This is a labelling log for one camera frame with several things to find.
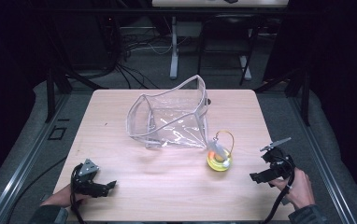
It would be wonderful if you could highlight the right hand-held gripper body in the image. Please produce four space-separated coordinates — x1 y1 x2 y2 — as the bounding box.
259 137 295 189

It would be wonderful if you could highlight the metal floor rail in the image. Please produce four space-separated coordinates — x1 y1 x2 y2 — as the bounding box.
287 92 357 224
0 92 72 224

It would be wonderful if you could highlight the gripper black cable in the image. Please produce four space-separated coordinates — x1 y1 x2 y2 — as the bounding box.
260 154 296 224
69 163 88 224

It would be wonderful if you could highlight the person's right hand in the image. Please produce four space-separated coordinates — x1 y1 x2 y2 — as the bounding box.
269 167 317 211

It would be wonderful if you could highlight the tangle of floor cables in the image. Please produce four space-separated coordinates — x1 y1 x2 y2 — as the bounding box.
113 27 175 91

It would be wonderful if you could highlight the yellow round keychain toy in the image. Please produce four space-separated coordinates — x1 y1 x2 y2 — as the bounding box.
206 130 236 173

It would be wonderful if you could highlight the person's left hand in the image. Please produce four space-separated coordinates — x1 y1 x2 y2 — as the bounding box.
40 183 88 209

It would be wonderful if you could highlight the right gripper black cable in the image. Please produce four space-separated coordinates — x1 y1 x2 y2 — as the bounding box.
260 154 296 224

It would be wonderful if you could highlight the black chair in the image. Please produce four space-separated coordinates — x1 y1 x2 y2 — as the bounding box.
196 13 263 87

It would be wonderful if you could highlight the white background table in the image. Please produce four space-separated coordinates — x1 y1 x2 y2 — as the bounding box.
150 0 291 81

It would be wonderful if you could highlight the black metal stand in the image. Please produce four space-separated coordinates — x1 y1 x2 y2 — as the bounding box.
253 66 312 127
43 65 109 124

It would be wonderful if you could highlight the black floor cable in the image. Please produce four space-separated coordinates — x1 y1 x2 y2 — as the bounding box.
6 155 68 224

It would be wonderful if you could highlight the clear plastic zipper bag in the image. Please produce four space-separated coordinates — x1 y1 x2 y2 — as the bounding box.
125 74 212 149

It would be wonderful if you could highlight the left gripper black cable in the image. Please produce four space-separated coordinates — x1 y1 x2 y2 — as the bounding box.
69 163 88 224

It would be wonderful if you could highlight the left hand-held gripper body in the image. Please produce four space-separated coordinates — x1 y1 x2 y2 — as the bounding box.
71 158 102 196

